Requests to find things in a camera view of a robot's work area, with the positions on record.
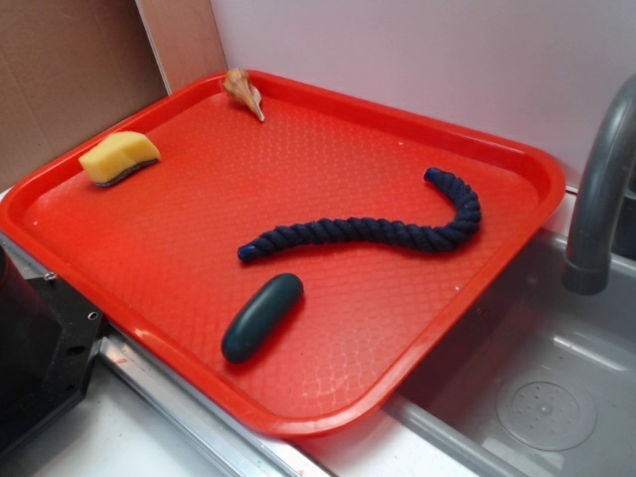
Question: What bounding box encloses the dark green plastic pickle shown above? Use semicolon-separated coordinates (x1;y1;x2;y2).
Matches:
221;273;304;364

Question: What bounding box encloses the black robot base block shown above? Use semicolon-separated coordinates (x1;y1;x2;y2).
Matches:
1;250;104;458

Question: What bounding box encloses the red plastic tray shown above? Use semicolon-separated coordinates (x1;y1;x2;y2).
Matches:
1;72;565;437

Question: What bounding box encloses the tan conch seashell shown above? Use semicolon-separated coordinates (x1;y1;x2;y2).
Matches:
223;68;265;122

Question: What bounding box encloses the yellow sponge with grey pad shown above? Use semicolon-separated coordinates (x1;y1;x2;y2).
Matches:
79;131;161;187

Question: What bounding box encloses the grey plastic sink basin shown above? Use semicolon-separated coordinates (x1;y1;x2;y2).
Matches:
386;232;635;476

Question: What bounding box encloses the grey toy faucet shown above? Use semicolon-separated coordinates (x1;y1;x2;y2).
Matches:
562;77;635;295

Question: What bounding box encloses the brown cardboard panel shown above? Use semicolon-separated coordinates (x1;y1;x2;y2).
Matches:
1;1;227;189

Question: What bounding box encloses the dark blue twisted rope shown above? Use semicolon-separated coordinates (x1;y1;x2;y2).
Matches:
237;166;483;264

